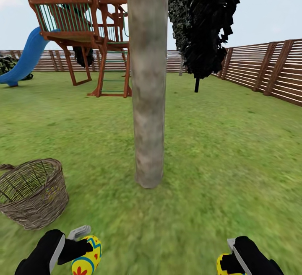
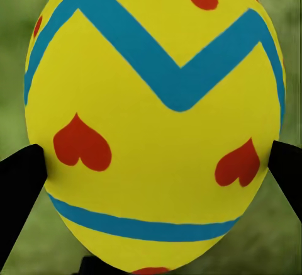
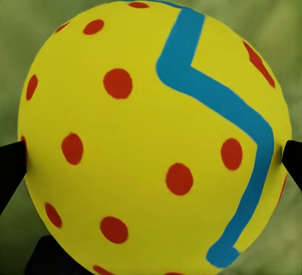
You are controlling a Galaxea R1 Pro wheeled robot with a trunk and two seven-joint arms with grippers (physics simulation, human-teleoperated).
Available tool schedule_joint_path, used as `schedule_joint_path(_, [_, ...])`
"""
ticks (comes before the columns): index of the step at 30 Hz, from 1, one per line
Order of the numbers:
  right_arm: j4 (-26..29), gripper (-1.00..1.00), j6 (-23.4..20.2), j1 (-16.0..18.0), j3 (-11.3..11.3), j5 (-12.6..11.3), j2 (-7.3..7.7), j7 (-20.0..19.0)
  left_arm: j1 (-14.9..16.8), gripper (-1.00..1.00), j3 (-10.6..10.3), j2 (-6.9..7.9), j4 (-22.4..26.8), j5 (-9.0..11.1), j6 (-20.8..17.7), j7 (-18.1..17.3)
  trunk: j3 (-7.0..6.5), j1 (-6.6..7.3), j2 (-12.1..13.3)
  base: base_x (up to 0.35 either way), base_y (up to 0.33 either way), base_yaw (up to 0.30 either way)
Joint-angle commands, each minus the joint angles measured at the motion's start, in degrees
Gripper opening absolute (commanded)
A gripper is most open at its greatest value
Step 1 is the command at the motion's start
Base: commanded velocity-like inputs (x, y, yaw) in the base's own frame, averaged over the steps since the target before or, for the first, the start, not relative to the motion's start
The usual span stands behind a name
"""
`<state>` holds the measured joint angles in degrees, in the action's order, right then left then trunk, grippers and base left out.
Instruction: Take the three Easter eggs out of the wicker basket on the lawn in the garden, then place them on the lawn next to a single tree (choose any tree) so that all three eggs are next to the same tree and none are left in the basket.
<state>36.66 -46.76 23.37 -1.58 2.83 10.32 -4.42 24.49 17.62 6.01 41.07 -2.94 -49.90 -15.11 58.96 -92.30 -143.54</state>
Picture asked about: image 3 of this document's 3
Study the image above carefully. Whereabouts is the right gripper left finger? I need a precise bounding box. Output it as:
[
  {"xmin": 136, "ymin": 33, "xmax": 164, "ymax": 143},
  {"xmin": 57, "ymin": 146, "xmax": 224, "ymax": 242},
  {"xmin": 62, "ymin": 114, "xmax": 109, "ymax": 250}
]
[{"xmin": 0, "ymin": 141, "xmax": 27, "ymax": 215}]

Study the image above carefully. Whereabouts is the easter egg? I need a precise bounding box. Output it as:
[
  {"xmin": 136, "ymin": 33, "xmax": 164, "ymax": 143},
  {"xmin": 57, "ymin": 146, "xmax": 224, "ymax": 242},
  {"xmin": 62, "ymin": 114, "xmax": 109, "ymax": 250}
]
[{"xmin": 18, "ymin": 0, "xmax": 292, "ymax": 275}]

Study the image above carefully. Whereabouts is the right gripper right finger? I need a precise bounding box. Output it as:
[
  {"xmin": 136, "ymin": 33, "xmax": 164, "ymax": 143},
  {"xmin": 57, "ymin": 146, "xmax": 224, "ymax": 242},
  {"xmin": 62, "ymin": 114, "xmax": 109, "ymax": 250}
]
[{"xmin": 282, "ymin": 140, "xmax": 302, "ymax": 191}]

